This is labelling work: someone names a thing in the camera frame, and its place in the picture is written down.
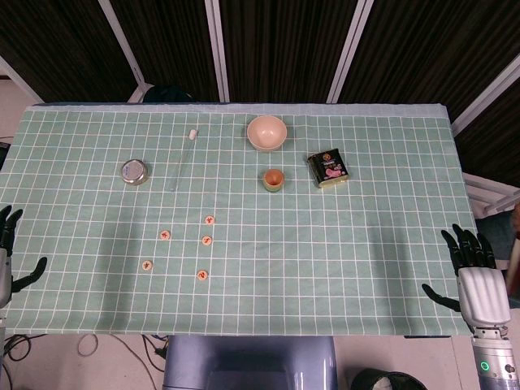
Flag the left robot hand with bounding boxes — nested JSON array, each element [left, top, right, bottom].
[[0, 205, 48, 310]]

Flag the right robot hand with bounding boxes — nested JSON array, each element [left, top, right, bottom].
[[421, 224, 512, 329]]

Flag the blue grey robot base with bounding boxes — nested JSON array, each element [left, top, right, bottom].
[[162, 335, 339, 390]]

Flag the person in dark clothes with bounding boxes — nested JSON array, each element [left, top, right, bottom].
[[474, 202, 520, 271]]

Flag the black waste bin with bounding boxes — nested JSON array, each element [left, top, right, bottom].
[[349, 367, 427, 390]]

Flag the round silver tin can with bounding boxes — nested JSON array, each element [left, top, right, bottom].
[[120, 159, 150, 188]]

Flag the black gold luncheon meat tin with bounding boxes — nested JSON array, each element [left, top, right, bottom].
[[306, 148, 350, 190]]

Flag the green checked tablecloth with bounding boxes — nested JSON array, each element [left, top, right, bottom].
[[0, 102, 484, 337]]

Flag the glass test tube white stopper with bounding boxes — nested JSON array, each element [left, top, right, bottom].
[[169, 128, 198, 193]]

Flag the small orange green cup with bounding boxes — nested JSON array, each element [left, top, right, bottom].
[[262, 168, 285, 193]]

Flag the dark blue bag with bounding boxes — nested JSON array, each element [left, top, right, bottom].
[[144, 84, 196, 103]]

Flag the beige bowl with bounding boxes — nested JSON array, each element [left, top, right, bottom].
[[246, 115, 288, 153]]

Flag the black floor cable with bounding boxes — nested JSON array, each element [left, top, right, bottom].
[[2, 333, 33, 362]]

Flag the black cables with plug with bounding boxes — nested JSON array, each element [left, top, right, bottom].
[[141, 333, 170, 371]]

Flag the white partition frame post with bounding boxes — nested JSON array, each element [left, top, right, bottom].
[[327, 0, 375, 103], [97, 0, 148, 103], [450, 52, 520, 137], [205, 0, 231, 102], [0, 54, 45, 105]]

